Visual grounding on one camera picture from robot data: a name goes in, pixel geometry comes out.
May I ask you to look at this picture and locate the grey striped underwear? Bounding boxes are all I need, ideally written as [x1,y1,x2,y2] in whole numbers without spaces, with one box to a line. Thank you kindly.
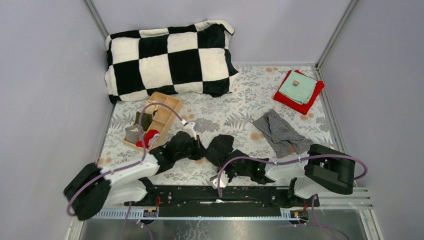
[252,109,314,159]

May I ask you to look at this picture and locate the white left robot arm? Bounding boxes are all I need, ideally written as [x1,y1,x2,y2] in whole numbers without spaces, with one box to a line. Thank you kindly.
[63,131,207,221]

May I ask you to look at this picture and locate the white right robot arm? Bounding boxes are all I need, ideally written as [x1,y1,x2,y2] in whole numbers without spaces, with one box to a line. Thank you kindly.
[211,144,362,206]

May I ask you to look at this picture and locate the red rolled sock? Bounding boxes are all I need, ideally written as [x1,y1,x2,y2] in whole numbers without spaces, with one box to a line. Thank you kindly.
[143,129,160,150]

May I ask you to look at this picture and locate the wooden divided organizer box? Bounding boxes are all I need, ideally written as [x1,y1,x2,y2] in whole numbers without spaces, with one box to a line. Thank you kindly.
[122,92,183,151]

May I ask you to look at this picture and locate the dark green rolled sock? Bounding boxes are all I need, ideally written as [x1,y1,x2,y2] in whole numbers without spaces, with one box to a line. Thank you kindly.
[133,111,154,131]

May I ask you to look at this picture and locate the beige rolled sock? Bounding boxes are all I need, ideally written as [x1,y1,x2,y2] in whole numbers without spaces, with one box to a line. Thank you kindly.
[144,100,162,116]

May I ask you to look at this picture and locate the grey rolled sock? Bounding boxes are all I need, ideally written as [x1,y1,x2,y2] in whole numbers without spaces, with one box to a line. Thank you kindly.
[125,124,144,145]

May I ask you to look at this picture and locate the floral patterned bed sheet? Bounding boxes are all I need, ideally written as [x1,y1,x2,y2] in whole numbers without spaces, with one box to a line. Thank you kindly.
[97,66,334,186]

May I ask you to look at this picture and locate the red folded garment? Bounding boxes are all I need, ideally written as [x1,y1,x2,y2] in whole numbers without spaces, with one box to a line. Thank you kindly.
[273,70,325,115]

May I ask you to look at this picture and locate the black white checkered pillow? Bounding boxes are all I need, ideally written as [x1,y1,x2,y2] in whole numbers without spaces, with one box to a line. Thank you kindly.
[104,20,239,103]

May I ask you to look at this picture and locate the mint green folded cloth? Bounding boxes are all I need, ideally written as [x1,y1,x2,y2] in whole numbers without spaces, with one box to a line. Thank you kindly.
[278,71,318,105]

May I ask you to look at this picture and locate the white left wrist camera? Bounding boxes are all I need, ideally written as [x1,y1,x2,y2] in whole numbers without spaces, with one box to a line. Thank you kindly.
[182,121,197,139]

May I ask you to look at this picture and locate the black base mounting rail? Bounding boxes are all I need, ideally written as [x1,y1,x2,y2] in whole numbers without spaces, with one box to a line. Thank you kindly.
[132,185,320,218]

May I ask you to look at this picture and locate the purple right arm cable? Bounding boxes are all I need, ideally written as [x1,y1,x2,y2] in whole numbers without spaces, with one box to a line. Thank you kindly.
[216,154,369,240]

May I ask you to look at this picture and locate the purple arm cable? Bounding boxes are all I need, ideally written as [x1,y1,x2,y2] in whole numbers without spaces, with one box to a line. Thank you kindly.
[216,154,369,240]
[66,102,186,240]

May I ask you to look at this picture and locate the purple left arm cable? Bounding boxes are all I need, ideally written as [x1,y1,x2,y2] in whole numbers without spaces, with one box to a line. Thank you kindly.
[66,102,186,240]

